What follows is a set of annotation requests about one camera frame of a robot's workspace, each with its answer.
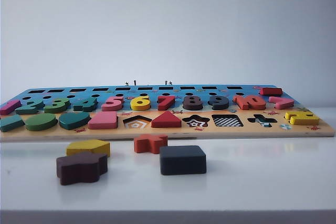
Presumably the yellow pentagon block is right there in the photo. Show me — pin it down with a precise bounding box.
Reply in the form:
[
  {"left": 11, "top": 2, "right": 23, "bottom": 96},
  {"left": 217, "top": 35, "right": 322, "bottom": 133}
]
[{"left": 66, "top": 139, "right": 111, "bottom": 158}]

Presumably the dark blue square block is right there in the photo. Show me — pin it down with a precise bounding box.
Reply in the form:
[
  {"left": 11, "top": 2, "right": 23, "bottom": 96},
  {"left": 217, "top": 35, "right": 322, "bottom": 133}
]
[{"left": 159, "top": 145, "right": 207, "bottom": 176}]

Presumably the green digit three piece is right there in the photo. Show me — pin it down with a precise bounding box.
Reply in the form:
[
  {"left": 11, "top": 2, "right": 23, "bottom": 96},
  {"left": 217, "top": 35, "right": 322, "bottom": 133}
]
[{"left": 44, "top": 98, "right": 71, "bottom": 114}]

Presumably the dark blue digit nine piece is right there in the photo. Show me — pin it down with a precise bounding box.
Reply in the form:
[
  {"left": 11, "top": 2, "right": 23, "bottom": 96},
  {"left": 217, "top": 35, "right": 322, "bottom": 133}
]
[{"left": 208, "top": 95, "right": 229, "bottom": 111}]

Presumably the green oval block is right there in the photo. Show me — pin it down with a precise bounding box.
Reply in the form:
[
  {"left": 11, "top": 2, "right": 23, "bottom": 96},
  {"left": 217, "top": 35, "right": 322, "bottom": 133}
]
[{"left": 24, "top": 113, "right": 58, "bottom": 132}]

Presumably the teal digit four piece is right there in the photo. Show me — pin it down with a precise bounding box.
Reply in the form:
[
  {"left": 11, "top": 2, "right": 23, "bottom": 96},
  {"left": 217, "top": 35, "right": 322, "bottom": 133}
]
[{"left": 72, "top": 97, "right": 98, "bottom": 113}]

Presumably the yellow digit six piece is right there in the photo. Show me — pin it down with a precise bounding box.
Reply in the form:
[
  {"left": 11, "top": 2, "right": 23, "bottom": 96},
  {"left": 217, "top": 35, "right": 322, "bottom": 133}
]
[{"left": 130, "top": 94, "right": 151, "bottom": 111}]

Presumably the orange digit ten piece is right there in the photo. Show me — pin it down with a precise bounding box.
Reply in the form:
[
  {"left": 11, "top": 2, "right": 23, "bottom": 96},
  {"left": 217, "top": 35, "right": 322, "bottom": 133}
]
[{"left": 233, "top": 94, "right": 266, "bottom": 111}]

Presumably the pink math sign piece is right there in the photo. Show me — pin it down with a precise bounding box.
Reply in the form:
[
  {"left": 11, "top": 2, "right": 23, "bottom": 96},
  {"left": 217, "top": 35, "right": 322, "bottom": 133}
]
[{"left": 268, "top": 96, "right": 295, "bottom": 110}]

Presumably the yellow math sign piece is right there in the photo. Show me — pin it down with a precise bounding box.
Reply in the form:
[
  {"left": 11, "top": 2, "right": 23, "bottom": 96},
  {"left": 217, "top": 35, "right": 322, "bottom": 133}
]
[{"left": 285, "top": 111, "right": 321, "bottom": 126}]

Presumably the pink digit one piece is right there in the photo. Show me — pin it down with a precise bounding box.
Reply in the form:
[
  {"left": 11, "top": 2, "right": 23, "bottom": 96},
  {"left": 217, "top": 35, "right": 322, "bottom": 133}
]
[{"left": 0, "top": 99, "right": 22, "bottom": 116}]

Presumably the brown digit eight piece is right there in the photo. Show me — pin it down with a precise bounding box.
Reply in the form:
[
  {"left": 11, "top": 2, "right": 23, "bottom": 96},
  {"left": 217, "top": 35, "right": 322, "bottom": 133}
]
[{"left": 182, "top": 95, "right": 204, "bottom": 111}]

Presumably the pink trapezoid block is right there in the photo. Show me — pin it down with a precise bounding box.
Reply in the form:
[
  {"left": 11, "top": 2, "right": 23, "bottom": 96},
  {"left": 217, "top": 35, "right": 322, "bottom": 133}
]
[{"left": 88, "top": 110, "right": 119, "bottom": 130}]

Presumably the teal rounded block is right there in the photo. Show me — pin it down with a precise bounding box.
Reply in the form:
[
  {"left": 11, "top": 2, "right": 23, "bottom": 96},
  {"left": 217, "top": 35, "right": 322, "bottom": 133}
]
[{"left": 58, "top": 111, "right": 91, "bottom": 131}]

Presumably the colourful wooden puzzle board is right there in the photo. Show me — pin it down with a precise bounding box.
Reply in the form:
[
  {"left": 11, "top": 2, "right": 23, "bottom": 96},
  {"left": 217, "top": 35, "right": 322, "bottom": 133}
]
[{"left": 0, "top": 84, "right": 336, "bottom": 142}]

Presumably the brown star block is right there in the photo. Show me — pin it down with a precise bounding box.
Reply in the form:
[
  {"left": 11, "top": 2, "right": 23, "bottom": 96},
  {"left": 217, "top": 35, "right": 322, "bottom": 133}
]
[{"left": 56, "top": 152, "right": 109, "bottom": 186}]

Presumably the red digit seven piece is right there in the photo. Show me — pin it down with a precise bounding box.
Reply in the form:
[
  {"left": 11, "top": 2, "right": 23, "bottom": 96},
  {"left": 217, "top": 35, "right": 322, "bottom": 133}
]
[{"left": 156, "top": 95, "right": 180, "bottom": 111}]

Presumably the red minus sign piece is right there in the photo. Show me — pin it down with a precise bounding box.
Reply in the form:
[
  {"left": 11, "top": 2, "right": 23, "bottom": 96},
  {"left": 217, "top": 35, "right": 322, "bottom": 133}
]
[{"left": 259, "top": 87, "right": 283, "bottom": 97}]

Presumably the orange cross block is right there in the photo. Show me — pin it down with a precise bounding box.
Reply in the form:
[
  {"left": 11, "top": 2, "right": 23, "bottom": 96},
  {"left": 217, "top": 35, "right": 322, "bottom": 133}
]
[{"left": 133, "top": 133, "right": 169, "bottom": 155}]

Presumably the red triangle block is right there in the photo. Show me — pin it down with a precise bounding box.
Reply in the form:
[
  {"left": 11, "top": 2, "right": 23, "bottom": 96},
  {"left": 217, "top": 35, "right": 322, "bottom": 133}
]
[{"left": 151, "top": 110, "right": 183, "bottom": 128}]

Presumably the pink digit five piece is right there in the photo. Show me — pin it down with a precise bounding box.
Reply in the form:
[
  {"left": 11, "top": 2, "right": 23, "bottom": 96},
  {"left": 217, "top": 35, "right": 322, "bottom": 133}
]
[{"left": 101, "top": 95, "right": 124, "bottom": 112}]

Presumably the teal rectangle block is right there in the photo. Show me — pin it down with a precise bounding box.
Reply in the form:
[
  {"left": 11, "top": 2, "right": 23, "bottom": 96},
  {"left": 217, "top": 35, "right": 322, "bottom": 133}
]
[{"left": 0, "top": 114, "right": 25, "bottom": 133}]

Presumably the green digit two piece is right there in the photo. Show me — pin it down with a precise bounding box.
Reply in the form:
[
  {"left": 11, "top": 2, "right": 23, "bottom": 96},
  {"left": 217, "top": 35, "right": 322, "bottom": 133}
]
[{"left": 15, "top": 98, "right": 45, "bottom": 115}]

